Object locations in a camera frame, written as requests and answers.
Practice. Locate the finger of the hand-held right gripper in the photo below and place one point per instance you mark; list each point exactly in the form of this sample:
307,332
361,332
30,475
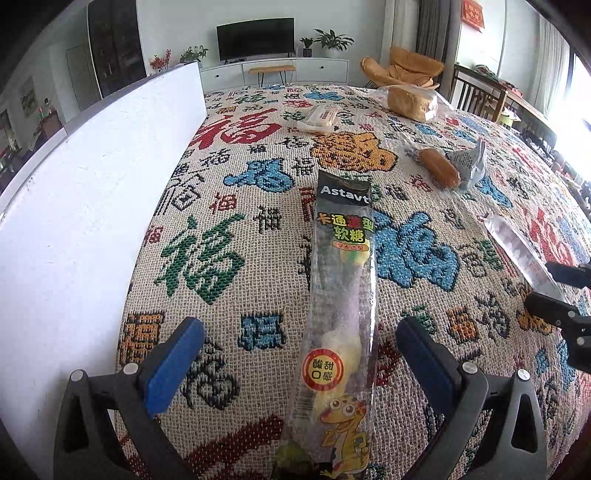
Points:
549,308
570,274

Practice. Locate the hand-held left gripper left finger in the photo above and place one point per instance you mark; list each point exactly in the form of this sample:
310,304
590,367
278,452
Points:
173,364

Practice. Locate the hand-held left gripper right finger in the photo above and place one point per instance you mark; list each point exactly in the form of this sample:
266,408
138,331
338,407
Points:
427,362

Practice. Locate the clear long snack packet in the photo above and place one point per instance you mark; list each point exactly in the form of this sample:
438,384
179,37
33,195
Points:
521,249

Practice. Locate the long gummy candy packet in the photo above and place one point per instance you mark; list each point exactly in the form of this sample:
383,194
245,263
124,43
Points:
344,277

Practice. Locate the grey foil snack packet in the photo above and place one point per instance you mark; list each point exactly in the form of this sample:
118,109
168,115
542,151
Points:
468,161

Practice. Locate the white cardboard box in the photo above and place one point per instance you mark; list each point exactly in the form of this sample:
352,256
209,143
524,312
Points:
69,230

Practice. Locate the bun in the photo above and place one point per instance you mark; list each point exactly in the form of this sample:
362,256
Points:
438,166

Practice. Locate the bagged sliced bread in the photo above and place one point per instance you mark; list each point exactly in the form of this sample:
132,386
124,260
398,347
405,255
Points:
411,104

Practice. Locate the printed woven tablecloth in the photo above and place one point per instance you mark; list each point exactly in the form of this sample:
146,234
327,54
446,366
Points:
258,277

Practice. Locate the green cup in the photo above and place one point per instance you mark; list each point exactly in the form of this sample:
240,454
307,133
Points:
509,119

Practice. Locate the wooden side desk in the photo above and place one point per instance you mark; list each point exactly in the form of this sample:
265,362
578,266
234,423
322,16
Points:
526,104

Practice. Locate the dark wooden chair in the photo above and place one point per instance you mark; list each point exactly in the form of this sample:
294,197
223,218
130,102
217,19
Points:
475,92

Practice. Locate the white sheer curtain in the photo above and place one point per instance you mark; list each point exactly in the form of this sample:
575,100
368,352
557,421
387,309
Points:
549,64

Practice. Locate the orange lounge chair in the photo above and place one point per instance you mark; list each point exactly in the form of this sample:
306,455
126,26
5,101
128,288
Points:
406,67

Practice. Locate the white wrapped snack packet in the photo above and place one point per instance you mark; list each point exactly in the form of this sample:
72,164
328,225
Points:
321,117

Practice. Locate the grey curtain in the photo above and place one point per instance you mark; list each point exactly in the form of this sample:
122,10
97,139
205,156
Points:
431,23

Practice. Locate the white interior door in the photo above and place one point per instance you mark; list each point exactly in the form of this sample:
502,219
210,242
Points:
83,78

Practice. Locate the red flower arrangement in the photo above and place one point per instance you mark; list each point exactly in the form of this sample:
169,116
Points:
159,62

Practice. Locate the white TV cabinet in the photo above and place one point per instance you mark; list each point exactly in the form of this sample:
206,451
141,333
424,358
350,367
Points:
323,71

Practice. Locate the wooden bench with metal legs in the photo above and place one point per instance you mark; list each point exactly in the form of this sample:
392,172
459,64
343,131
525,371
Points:
272,70

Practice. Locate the green plant in vase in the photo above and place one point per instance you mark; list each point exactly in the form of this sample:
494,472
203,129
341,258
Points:
194,53

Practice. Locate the dark tall display cabinet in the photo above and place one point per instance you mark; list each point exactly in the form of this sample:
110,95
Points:
117,46

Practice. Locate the leafy plant in white pot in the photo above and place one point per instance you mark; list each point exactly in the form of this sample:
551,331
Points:
333,41

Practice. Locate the black television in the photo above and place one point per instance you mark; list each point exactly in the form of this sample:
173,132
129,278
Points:
256,39

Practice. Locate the small plant in dark pot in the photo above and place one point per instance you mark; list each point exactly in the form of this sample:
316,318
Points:
307,46

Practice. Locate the red wall calendar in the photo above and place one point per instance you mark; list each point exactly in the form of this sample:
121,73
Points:
473,14

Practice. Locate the framed wall picture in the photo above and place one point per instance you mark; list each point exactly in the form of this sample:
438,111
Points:
27,94

